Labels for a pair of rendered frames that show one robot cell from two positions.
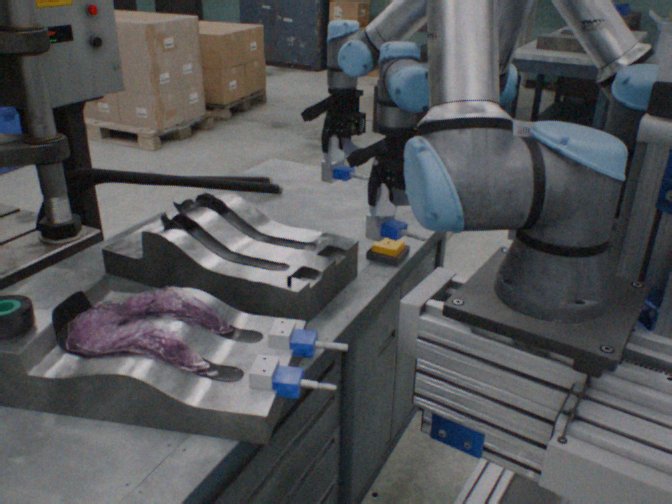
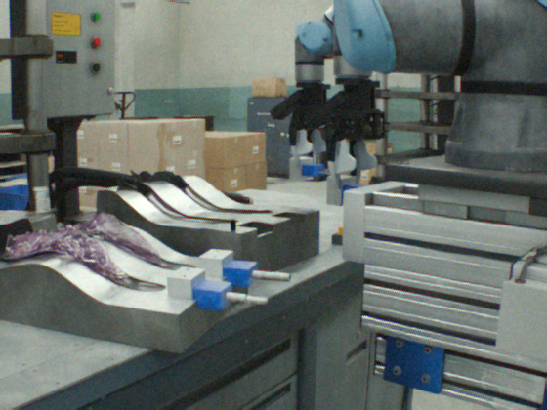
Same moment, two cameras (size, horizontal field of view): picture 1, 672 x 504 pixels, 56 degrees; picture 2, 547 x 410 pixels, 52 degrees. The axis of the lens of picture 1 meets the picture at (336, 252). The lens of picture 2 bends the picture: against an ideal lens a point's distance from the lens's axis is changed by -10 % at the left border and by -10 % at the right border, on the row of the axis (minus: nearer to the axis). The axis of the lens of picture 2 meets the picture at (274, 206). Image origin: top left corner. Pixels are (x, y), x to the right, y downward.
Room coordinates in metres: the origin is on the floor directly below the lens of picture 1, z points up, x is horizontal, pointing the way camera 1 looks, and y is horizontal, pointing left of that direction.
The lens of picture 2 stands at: (0.03, -0.10, 1.11)
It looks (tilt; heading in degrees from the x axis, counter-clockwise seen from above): 10 degrees down; 7
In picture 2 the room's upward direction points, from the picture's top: straight up
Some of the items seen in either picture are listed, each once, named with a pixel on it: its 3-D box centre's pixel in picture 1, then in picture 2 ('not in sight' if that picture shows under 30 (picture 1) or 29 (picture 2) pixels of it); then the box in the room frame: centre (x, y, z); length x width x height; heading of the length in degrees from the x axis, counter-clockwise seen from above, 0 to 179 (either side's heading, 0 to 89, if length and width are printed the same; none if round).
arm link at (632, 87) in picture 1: (643, 105); not in sight; (1.18, -0.57, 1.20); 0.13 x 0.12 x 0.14; 156
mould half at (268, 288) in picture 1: (229, 247); (182, 217); (1.23, 0.23, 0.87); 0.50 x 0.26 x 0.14; 63
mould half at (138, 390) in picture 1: (144, 345); (73, 266); (0.88, 0.32, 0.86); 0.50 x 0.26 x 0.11; 80
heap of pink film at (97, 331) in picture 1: (145, 321); (75, 239); (0.88, 0.32, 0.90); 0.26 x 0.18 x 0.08; 80
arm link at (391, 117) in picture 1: (397, 114); (354, 68); (1.21, -0.11, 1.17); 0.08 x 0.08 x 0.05
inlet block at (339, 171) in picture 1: (347, 173); (315, 170); (1.55, -0.03, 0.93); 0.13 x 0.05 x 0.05; 56
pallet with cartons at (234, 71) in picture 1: (191, 66); (197, 169); (6.24, 1.43, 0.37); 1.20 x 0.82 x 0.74; 69
